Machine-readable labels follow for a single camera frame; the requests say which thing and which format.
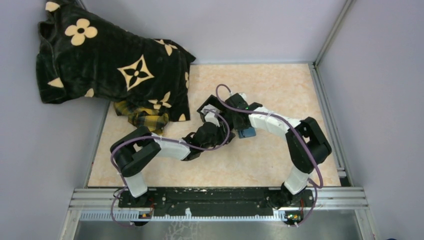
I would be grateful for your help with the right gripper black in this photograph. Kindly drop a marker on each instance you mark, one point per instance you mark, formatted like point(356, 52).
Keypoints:
point(236, 126)

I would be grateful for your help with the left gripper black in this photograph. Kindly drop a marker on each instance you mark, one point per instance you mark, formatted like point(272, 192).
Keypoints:
point(223, 131)

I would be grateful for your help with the blue card holder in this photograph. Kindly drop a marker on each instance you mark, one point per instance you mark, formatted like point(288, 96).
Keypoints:
point(246, 133)

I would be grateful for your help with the black card box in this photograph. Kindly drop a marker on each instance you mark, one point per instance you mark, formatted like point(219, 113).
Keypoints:
point(221, 110)

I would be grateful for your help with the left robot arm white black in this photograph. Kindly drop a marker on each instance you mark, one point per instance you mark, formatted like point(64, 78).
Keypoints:
point(132, 153)

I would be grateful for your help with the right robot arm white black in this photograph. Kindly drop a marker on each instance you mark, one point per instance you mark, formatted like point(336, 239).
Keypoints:
point(307, 144)

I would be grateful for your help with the stack of white cards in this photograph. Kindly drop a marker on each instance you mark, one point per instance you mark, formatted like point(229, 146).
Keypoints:
point(208, 109)

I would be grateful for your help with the yellow black plaid cloth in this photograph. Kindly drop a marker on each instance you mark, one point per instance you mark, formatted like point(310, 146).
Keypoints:
point(137, 116)

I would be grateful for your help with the black floral plush blanket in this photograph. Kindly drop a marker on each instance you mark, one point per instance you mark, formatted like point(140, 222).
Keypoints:
point(82, 55)

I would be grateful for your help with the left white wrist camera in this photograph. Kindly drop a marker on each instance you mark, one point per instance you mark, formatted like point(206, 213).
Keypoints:
point(211, 117)

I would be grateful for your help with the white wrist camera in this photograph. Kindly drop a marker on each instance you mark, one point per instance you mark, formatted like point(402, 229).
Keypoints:
point(242, 95)
point(211, 117)

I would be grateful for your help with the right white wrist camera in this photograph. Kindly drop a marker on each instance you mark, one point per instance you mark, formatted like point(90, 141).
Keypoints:
point(242, 95)

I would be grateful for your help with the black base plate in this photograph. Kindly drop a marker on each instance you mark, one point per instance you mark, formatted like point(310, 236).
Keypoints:
point(216, 202)

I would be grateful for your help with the aluminium frame rail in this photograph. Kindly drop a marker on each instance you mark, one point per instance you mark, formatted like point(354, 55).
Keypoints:
point(101, 204)

